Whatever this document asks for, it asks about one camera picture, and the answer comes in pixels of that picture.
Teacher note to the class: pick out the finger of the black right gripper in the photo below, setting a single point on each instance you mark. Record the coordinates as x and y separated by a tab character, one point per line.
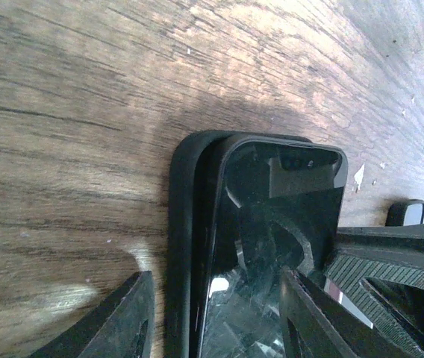
381	271

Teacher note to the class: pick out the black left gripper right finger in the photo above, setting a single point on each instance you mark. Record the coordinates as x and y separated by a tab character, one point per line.
315	325

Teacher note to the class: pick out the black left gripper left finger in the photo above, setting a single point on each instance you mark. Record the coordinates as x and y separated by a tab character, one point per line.
122	325

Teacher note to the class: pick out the purple edged smartphone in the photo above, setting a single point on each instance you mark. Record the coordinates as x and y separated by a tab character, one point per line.
405	213

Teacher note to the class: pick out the black smartphone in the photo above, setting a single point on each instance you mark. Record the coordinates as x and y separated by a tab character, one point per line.
269	202

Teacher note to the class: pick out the black phone case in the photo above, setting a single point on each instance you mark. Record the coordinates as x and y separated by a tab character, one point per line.
187	174

